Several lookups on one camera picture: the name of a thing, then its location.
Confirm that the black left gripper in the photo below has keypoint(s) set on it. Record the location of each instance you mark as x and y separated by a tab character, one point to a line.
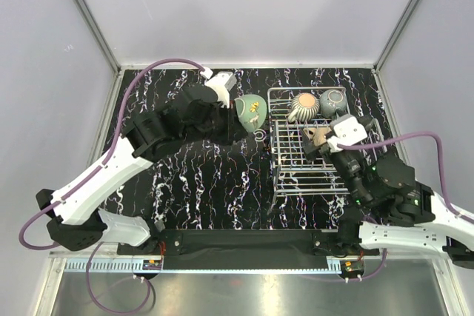
233	132

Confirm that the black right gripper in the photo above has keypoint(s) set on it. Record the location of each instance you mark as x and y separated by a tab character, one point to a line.
309	152

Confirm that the mint green cup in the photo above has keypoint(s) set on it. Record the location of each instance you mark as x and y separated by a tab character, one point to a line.
251	110

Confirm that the tan glazed ceramic mug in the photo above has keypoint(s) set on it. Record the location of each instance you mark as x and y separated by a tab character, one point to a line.
316	135

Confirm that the grey-blue speckled ceramic mug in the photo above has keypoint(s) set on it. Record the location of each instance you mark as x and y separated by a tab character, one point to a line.
333	103

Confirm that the white ribbed ceramic mug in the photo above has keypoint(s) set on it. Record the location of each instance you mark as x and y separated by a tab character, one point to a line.
304	107

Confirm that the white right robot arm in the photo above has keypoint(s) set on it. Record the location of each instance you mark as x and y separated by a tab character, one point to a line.
387	207

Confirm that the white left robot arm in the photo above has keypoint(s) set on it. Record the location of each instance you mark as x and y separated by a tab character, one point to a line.
76	219

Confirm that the black marble pattern mat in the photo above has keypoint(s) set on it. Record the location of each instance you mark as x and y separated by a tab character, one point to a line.
204	186

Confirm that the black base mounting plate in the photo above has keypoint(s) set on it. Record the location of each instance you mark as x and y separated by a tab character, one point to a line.
249	249

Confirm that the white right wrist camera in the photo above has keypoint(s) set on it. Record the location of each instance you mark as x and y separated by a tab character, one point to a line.
345	131

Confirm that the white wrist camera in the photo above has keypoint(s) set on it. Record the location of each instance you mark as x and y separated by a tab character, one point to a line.
345	131
222	83

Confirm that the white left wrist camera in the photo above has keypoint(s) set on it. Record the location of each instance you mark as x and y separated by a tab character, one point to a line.
222	83

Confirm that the silver wire dish rack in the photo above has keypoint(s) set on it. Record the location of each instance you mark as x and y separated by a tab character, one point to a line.
300	122

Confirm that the aluminium frame post left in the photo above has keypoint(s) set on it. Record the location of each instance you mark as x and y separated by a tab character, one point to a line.
97	34

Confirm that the aluminium frame post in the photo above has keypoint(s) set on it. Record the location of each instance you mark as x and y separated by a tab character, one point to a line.
396	34
97	34

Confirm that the aluminium frame post right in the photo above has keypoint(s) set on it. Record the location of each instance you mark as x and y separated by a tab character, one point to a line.
396	34

